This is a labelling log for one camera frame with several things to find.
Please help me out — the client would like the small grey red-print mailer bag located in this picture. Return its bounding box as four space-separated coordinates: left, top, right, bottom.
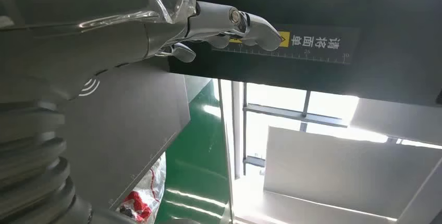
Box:
116 153 167 224

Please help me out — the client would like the green conveyor belt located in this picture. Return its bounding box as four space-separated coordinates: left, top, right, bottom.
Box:
155 80 232 224

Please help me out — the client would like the black scanner platform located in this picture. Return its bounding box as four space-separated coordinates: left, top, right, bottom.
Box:
60 61 191 213

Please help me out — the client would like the black yellow ruler label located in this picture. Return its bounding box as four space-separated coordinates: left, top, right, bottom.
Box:
212 23 360 65

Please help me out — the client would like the black scanner column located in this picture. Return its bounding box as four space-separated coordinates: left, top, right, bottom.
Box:
168 0 442 106

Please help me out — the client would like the grey metal window frame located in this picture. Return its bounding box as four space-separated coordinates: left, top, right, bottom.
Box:
241 82 349 178

